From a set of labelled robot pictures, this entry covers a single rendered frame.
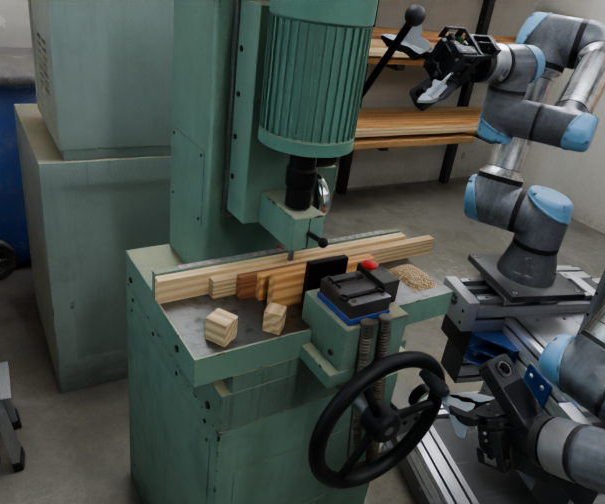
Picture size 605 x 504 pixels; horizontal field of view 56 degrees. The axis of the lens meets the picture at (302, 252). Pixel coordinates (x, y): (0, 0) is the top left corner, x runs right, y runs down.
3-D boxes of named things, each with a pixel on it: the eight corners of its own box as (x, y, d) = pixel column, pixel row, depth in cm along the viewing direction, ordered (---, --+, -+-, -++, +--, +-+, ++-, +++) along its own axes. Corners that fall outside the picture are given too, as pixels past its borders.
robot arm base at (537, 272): (532, 258, 162) (543, 227, 158) (566, 287, 150) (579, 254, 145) (486, 259, 158) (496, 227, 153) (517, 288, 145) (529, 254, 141)
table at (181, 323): (214, 427, 89) (216, 398, 86) (150, 321, 111) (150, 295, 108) (480, 337, 120) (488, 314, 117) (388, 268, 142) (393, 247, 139)
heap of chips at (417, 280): (415, 292, 121) (417, 284, 120) (386, 269, 128) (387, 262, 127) (439, 286, 125) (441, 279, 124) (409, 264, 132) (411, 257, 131)
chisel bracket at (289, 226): (289, 259, 109) (295, 219, 106) (256, 228, 120) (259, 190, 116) (321, 253, 113) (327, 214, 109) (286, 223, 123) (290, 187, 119)
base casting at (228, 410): (216, 435, 104) (219, 397, 100) (123, 280, 146) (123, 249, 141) (400, 371, 127) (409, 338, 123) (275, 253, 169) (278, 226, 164)
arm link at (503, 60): (474, 63, 115) (493, 94, 112) (458, 62, 113) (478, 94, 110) (499, 34, 109) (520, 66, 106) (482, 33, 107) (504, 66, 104)
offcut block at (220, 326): (236, 336, 100) (238, 316, 98) (224, 347, 97) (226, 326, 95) (217, 328, 101) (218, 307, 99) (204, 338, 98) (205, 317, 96)
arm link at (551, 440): (557, 436, 71) (598, 413, 74) (527, 427, 75) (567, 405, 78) (566, 493, 71) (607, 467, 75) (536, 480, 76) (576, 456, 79)
